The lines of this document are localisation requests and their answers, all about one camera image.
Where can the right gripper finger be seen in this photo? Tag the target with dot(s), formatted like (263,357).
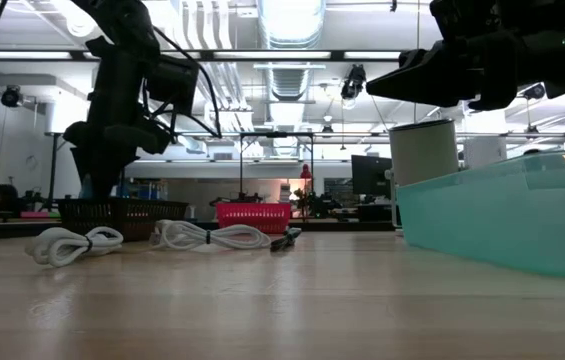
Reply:
(427,85)
(437,54)

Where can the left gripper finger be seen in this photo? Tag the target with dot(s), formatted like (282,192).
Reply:
(117,172)
(92,172)

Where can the black mesh basket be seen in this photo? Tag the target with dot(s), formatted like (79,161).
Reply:
(127,217)

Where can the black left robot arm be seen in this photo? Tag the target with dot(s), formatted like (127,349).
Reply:
(122,20)

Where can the red plastic bin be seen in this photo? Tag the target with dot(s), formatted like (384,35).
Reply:
(254,217)

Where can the green translucent plastic bin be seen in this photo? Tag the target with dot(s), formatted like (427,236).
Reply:
(502,225)

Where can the grey cylindrical container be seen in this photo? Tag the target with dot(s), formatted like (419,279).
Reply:
(422,150)

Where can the white pillar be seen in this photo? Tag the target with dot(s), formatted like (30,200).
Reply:
(484,145)

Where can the black computer monitor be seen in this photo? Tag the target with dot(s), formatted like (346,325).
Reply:
(369,175)

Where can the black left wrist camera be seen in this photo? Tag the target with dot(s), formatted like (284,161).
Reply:
(174,82)

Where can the black hanging camera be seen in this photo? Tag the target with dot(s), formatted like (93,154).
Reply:
(354,80)

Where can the black ceiling camera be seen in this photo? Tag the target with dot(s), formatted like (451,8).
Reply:
(11,96)

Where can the silver ceiling duct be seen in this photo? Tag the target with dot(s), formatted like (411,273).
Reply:
(292,20)

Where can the black metal stand frame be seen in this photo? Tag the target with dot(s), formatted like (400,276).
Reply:
(276,134)

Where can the black aluminium table frame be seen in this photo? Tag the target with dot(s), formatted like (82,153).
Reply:
(342,226)

